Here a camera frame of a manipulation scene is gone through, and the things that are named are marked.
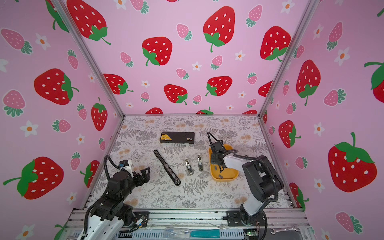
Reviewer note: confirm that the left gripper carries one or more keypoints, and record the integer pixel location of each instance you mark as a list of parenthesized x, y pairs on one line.
[(146, 177)]

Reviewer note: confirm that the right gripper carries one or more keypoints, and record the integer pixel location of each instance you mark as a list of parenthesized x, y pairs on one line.
[(212, 158)]

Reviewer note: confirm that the black stapler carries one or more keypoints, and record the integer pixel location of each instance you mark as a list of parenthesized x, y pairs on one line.
[(167, 168)]

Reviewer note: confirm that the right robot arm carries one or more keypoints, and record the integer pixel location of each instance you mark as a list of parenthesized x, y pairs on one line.
[(263, 180)]

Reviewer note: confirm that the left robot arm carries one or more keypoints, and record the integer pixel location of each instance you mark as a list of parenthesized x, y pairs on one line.
[(105, 218)]

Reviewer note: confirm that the yellow plastic tray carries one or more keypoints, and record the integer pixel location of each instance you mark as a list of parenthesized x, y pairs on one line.
[(228, 174)]

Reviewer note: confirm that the black tool case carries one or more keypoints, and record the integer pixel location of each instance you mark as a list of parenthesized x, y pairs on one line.
[(177, 137)]

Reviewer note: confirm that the silver wrench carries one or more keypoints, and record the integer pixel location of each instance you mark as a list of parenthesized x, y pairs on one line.
[(280, 230)]

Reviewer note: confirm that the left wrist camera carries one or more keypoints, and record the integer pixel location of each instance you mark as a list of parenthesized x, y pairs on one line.
[(126, 166)]

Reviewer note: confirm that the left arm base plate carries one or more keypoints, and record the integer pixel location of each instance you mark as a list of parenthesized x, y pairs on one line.
[(140, 219)]

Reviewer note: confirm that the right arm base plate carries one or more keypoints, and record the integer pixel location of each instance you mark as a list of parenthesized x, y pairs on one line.
[(240, 219)]

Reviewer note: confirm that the teal handled tool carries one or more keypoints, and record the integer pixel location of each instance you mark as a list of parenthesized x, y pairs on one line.
[(207, 234)]

